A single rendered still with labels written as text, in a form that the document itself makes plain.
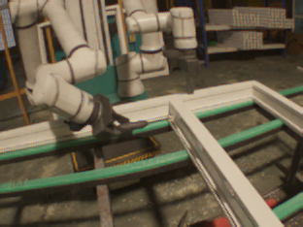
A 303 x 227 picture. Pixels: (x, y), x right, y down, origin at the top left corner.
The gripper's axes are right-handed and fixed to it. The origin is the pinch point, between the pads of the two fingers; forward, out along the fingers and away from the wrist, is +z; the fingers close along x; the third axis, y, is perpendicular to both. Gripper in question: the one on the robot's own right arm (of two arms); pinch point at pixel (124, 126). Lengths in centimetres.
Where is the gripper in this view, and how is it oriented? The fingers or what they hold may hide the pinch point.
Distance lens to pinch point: 74.3
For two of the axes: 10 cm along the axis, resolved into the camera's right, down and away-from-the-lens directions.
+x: -2.4, -8.1, 5.3
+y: 7.8, -4.9, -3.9
